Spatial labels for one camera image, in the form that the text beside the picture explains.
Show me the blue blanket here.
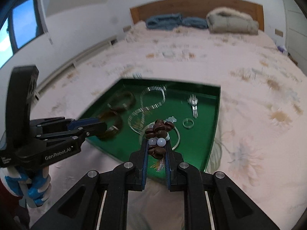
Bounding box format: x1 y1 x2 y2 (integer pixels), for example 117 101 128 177
146 13 208 31

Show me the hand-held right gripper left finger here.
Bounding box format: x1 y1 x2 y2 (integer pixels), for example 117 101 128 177
31 138 149 230

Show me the window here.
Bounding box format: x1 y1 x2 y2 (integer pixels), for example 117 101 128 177
0 0 45 69

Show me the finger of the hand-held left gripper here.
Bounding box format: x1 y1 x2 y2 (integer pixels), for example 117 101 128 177
36 122 108 146
30 116 101 131

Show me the beige fur-trimmed jacket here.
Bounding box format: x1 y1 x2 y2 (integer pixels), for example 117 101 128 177
206 7 259 34

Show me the brown bead bracelet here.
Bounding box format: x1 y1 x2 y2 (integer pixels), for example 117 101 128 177
144 116 177 170

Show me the white wardrobe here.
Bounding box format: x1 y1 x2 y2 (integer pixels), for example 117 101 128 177
279 0 307 72

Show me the dark brown bangle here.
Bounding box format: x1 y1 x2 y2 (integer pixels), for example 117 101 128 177
98 110 123 140

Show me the bed with floral sheet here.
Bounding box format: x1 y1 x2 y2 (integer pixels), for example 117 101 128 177
31 20 307 230

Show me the silver twisted bracelet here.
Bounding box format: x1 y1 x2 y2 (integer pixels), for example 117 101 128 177
187 95 199 118

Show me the silver chain necklace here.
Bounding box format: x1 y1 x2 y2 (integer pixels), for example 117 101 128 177
128 85 167 135

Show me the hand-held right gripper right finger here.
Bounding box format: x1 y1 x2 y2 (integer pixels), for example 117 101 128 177
165 141 279 230

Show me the amber bangle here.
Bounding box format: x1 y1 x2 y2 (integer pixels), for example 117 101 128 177
107 91 135 112

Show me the wooden headboard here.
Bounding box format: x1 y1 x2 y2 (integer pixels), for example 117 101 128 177
130 0 265 31

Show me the green tray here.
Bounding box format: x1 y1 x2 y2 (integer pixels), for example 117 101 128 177
78 78 221 173

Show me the person's left hand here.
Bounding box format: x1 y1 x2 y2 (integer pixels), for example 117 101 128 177
0 166 52 209

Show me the thin silver wire bangle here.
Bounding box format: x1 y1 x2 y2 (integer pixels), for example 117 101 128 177
139 125 181 150

